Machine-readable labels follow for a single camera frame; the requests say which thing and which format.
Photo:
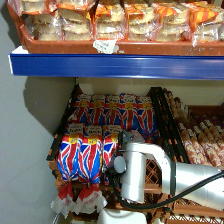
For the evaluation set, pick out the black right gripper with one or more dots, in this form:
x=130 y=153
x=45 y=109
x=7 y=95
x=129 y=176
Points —
x=125 y=137

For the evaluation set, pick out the Union Jack bread loaf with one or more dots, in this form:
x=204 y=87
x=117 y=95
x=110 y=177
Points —
x=129 y=113
x=69 y=160
x=89 y=160
x=98 y=111
x=82 y=111
x=109 y=150
x=146 y=116
x=113 y=111

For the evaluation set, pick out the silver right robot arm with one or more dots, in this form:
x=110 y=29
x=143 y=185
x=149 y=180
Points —
x=133 y=173

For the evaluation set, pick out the white label bread loaf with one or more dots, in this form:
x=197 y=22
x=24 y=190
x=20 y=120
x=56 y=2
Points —
x=94 y=130
x=112 y=130
x=76 y=128

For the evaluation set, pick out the brown bread rolls pack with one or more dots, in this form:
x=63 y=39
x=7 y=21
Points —
x=176 y=110
x=213 y=133
x=198 y=150

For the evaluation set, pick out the black plastic crate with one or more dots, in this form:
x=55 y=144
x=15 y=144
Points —
x=166 y=126

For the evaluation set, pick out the brown lattice plastic crate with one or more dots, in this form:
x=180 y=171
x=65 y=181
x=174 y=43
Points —
x=154 y=173

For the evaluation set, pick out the blue shelf edge strip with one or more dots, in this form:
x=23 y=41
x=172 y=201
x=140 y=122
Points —
x=100 y=66

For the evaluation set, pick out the white robot body part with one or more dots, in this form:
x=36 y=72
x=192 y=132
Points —
x=120 y=217

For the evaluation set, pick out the wrapped pastries on right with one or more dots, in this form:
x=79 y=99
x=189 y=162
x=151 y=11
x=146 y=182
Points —
x=206 y=110

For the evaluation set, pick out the white paper price label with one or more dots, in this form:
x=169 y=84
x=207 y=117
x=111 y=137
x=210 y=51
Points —
x=105 y=46

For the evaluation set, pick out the orange plastic crate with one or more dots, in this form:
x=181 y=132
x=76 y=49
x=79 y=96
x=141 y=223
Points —
x=66 y=47

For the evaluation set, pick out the clear muffin pack orange label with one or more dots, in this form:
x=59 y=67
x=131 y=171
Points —
x=141 y=23
x=76 y=5
x=31 y=6
x=77 y=26
x=45 y=28
x=208 y=30
x=173 y=28
x=110 y=25

